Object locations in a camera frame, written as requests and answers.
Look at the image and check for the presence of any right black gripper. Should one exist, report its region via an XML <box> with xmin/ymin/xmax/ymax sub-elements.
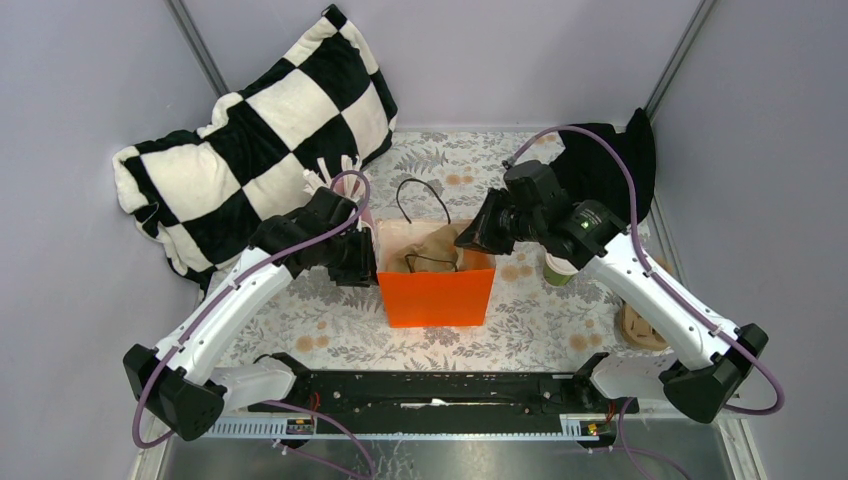
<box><xmin>454</xmin><ymin>187</ymin><xmax>543</xmax><ymax>256</ymax></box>

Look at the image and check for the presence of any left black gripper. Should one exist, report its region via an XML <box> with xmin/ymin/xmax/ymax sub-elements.
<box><xmin>321</xmin><ymin>224</ymin><xmax>384</xmax><ymax>287</ymax></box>

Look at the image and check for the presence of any single brown cup carrier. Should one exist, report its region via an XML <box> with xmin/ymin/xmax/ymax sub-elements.
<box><xmin>385</xmin><ymin>225</ymin><xmax>462</xmax><ymax>273</ymax></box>

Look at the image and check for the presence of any orange paper bag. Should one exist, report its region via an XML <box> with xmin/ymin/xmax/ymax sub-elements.
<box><xmin>375</xmin><ymin>210</ymin><xmax>495</xmax><ymax>328</ymax></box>

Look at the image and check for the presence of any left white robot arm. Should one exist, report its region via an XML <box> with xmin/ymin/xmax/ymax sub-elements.
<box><xmin>123</xmin><ymin>187</ymin><xmax>376</xmax><ymax>441</ymax></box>

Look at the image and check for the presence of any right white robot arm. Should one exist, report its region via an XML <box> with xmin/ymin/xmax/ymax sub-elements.
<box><xmin>455</xmin><ymin>161</ymin><xmax>775</xmax><ymax>424</ymax></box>

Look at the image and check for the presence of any pink straw holder cup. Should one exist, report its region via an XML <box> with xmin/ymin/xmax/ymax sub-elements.
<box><xmin>302</xmin><ymin>155</ymin><xmax>365</xmax><ymax>202</ymax></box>

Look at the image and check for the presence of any floral tablecloth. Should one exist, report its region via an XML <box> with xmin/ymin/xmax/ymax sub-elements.
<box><xmin>220</xmin><ymin>132</ymin><xmax>637</xmax><ymax>372</ymax></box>

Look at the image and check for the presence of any black cloth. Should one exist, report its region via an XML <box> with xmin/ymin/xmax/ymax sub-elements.
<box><xmin>550</xmin><ymin>108</ymin><xmax>657</xmax><ymax>222</ymax></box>

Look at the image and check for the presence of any black white checkered pillow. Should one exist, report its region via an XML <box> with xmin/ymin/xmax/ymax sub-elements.
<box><xmin>112</xmin><ymin>5</ymin><xmax>398</xmax><ymax>288</ymax></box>

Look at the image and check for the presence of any brown cardboard cup carrier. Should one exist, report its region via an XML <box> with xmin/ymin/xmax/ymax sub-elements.
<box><xmin>615</xmin><ymin>303</ymin><xmax>669</xmax><ymax>352</ymax></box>

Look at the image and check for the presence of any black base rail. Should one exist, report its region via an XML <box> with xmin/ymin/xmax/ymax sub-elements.
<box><xmin>282</xmin><ymin>370</ymin><xmax>638</xmax><ymax>435</ymax></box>

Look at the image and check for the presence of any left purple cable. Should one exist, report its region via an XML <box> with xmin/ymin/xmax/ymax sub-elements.
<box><xmin>131</xmin><ymin>169</ymin><xmax>379</xmax><ymax>480</ymax></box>

